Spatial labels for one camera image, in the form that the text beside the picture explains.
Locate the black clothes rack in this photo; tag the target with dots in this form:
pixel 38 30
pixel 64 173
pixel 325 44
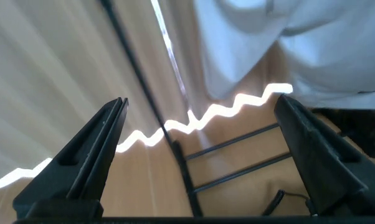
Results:
pixel 181 161

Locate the beige curtain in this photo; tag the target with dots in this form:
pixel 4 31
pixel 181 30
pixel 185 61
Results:
pixel 50 62

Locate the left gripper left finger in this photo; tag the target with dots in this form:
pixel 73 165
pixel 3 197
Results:
pixel 66 180

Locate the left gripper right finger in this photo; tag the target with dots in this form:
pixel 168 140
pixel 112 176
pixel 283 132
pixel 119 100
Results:
pixel 330 168

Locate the pale grey shorts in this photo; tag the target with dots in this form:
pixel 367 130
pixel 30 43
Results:
pixel 315 46

